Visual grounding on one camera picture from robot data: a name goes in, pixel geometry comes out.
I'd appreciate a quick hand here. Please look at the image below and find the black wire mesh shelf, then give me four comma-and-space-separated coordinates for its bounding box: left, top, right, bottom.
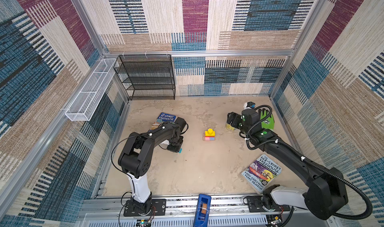
115, 54, 176, 101

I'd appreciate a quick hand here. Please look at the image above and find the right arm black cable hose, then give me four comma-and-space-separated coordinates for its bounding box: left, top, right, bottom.
245, 105, 373, 227

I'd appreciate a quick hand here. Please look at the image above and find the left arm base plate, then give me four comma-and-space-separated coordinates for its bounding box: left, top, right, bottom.
123, 199, 167, 217

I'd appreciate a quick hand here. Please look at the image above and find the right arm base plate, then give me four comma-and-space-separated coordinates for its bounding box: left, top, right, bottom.
243, 195, 291, 213

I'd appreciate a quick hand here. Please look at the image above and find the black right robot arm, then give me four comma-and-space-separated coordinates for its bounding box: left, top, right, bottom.
227, 108, 348, 220

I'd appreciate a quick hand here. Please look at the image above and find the sunflower seed can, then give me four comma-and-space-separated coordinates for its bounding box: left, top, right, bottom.
226, 123, 235, 131

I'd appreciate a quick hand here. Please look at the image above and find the blue tool on rail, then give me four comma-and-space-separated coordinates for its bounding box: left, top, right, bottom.
193, 194, 212, 227

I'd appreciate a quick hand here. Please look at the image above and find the white wire mesh basket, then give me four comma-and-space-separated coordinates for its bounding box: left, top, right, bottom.
65, 59, 117, 122

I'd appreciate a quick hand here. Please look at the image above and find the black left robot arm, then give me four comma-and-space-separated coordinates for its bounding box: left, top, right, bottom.
118, 117, 189, 205

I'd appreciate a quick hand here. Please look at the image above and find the green black work glove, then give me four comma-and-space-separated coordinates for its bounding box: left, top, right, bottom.
259, 108, 275, 131

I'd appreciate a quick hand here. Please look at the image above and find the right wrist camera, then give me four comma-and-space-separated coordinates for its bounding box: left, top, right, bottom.
244, 102, 256, 109

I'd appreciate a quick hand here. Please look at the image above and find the yellow rectangular wood block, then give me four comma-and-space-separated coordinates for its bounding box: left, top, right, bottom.
205, 131, 216, 137

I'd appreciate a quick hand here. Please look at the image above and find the blue treehouse paperback book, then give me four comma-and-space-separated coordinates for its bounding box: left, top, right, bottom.
151, 112, 177, 130

